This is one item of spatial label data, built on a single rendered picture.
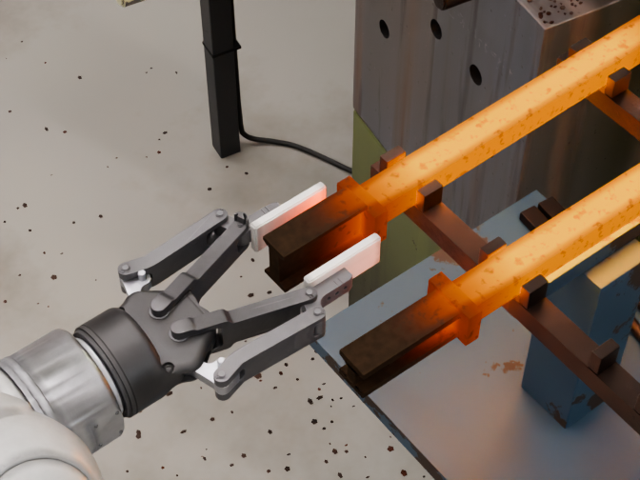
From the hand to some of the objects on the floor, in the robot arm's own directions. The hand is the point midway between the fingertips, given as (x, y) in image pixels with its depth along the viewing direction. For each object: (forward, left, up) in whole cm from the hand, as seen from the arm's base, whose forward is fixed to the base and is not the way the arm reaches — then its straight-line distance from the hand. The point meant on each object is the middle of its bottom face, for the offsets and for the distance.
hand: (319, 239), depth 107 cm
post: (+82, +69, -102) cm, 148 cm away
